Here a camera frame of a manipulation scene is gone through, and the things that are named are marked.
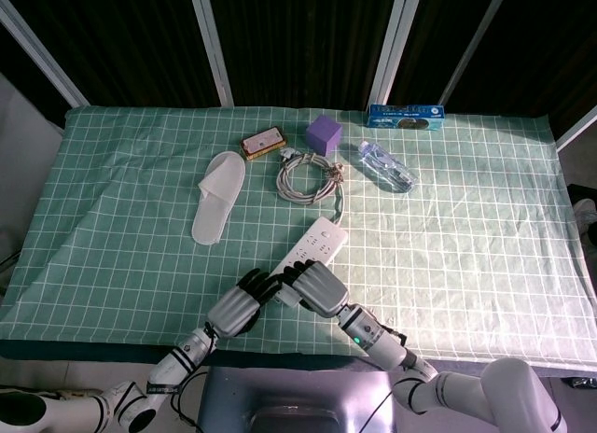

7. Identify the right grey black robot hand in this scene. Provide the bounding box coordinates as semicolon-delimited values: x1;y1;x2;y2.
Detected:
282;259;350;318

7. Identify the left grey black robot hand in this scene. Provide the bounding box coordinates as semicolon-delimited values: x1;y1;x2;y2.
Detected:
206;268;288;339

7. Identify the white power strip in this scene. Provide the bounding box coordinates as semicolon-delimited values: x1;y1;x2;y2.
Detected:
269;216;349;308

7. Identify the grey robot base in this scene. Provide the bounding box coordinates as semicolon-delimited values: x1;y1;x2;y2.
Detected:
195;366;411;433

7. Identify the white disposable slipper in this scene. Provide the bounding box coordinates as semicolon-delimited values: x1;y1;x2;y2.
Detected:
190;150;247;246

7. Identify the green checked tablecloth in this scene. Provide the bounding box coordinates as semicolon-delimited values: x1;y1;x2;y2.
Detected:
0;105;597;376

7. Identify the clear plastic water bottle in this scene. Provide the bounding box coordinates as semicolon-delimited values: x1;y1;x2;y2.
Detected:
357;140;419;194

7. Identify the dark blue table underlay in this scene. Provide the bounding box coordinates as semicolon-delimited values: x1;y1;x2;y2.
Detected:
0;338;388;372

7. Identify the purple cube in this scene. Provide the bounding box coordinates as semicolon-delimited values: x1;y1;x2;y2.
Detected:
305;114;345;158

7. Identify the small yellow flat box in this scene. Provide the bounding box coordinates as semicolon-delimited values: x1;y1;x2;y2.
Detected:
239;126;287;162

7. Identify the blue cookie box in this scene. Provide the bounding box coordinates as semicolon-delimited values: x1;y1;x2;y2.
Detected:
365;103;446;131

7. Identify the dark curtain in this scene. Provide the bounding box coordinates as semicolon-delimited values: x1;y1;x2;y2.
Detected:
0;0;597;135

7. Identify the white sneaker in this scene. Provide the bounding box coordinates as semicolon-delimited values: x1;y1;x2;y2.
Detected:
573;198;597;236

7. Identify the thin black cable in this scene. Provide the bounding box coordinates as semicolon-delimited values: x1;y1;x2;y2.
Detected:
170;370;211;427

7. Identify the grey cable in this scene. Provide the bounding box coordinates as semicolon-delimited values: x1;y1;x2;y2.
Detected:
275;147;347;224

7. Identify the white metal frame post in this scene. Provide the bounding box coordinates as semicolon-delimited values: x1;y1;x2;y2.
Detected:
554;104;597;153
187;0;235;108
371;0;424;111
437;0;513;106
0;0;90;108

